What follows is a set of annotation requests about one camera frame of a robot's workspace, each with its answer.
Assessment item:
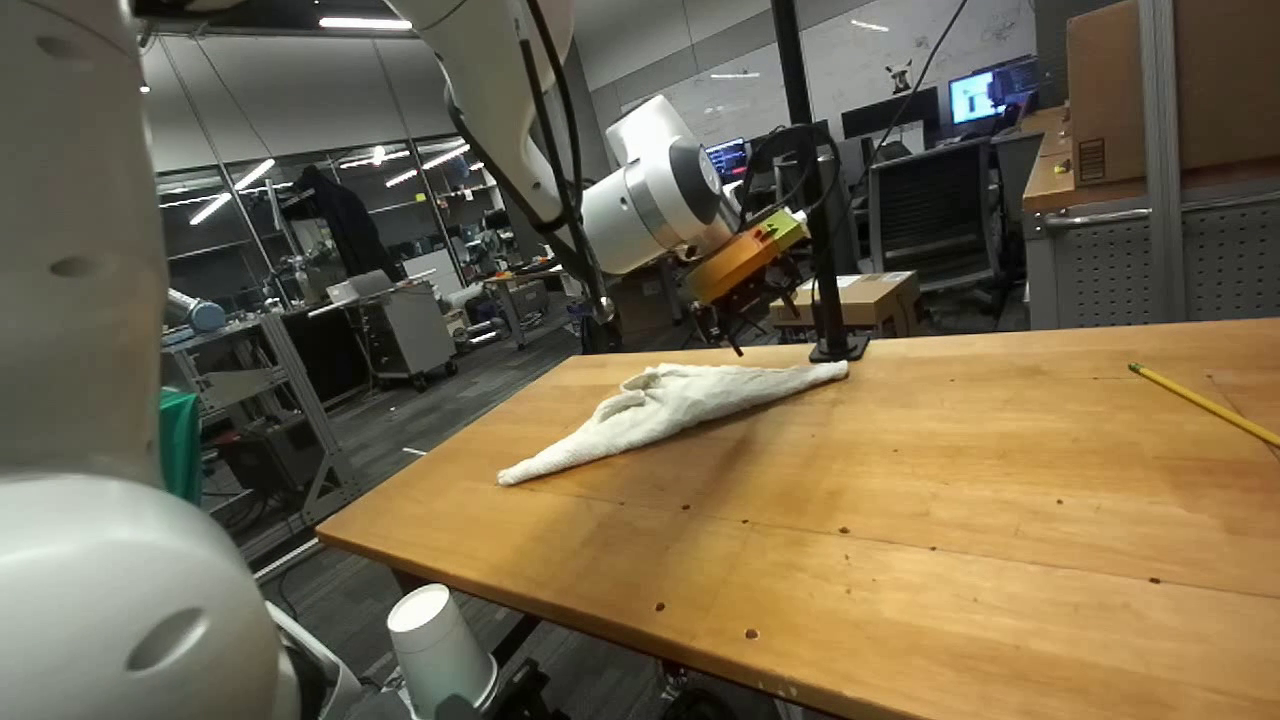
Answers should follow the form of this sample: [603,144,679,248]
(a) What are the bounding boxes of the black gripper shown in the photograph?
[691,276,782,338]

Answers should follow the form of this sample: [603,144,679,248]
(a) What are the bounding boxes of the white cloth towel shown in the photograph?
[496,362,849,487]

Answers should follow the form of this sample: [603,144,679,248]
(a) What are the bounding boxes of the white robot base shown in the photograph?
[0,0,301,720]

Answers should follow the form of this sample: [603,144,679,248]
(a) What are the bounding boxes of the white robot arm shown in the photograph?
[389,0,755,338]

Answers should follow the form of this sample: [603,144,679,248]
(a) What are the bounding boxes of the black vertical pole stand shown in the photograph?
[774,0,864,362]

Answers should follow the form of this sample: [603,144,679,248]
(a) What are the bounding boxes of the cardboard box on floor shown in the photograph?
[770,271,922,338]

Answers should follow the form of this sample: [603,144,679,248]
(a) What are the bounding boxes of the lit computer screen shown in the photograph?
[947,56,1042,128]

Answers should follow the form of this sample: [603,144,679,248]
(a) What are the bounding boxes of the yellow pencil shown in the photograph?
[1129,366,1280,449]

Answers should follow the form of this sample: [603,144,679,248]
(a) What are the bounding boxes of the large cardboard box on counter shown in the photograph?
[1059,0,1280,183]

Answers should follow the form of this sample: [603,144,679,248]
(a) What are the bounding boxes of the yellow wrist camera mount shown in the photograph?
[685,207,809,305]

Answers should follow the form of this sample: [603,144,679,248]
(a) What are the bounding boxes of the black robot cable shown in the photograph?
[445,0,615,353]

